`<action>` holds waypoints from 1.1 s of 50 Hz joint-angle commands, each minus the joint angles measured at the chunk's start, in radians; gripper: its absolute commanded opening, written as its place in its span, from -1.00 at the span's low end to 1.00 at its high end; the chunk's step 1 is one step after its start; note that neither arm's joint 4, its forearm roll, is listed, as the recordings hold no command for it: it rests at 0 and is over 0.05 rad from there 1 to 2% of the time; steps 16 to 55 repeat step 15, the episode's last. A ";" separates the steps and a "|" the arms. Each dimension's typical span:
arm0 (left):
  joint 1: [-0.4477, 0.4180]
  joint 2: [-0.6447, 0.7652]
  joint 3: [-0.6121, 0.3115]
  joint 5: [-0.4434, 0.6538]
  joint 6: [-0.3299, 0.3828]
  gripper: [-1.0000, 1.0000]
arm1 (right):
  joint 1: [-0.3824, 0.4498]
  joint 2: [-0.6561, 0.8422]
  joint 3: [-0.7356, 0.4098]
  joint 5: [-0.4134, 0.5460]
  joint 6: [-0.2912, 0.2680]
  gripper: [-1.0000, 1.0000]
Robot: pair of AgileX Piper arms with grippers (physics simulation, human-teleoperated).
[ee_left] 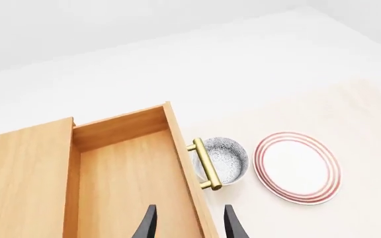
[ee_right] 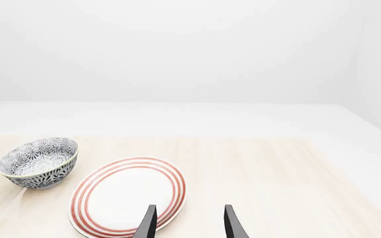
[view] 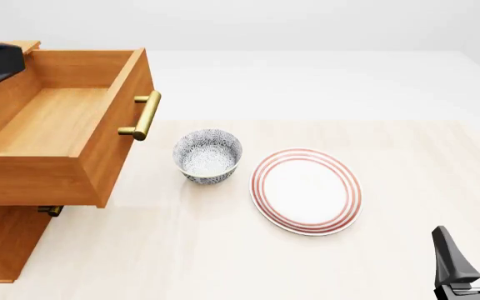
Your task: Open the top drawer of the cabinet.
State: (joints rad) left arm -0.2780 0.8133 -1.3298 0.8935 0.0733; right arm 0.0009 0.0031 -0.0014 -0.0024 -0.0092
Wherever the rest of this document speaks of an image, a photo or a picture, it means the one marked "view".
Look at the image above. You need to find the long brass drawer handle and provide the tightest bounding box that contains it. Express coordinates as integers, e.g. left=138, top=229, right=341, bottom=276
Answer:
left=117, top=89, right=163, bottom=143

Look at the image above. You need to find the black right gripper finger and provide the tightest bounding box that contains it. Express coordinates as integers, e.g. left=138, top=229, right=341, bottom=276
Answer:
left=431, top=225, right=480, bottom=287

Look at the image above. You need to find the blue patterned bowl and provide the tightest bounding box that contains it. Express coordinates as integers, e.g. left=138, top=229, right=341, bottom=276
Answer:
left=172, top=127, right=244, bottom=186

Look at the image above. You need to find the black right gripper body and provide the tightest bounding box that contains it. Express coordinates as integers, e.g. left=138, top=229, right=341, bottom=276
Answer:
left=432, top=280, right=480, bottom=300

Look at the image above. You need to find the white plate with red rings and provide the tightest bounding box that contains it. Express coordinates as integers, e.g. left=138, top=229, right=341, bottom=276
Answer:
left=248, top=147, right=364, bottom=238

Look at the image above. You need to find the wooden drawer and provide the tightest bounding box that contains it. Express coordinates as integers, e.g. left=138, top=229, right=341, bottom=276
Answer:
left=0, top=47, right=157, bottom=210

